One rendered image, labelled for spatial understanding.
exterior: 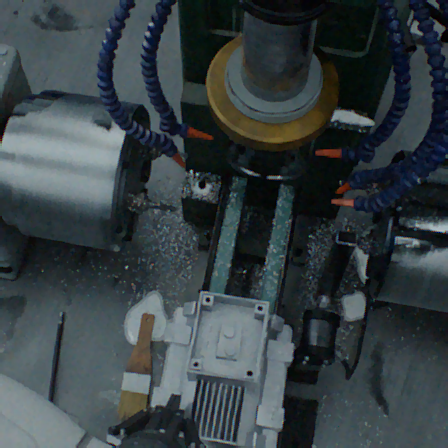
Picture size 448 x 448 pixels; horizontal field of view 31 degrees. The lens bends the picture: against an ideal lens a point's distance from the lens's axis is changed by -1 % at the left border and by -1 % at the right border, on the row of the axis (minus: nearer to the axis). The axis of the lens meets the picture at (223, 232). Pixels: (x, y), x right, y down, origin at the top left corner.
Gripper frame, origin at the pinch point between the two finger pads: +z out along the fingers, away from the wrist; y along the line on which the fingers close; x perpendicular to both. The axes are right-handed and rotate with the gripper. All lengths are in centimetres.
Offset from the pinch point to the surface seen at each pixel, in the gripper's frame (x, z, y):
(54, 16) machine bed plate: -58, 70, 47
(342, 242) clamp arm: -27.8, 0.6, -19.0
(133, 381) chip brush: 7.6, 31.2, 10.6
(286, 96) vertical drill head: -45.5, -2.7, -8.2
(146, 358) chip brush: 3.6, 33.5, 9.3
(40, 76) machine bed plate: -44, 62, 45
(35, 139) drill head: -33.4, 13.9, 29.1
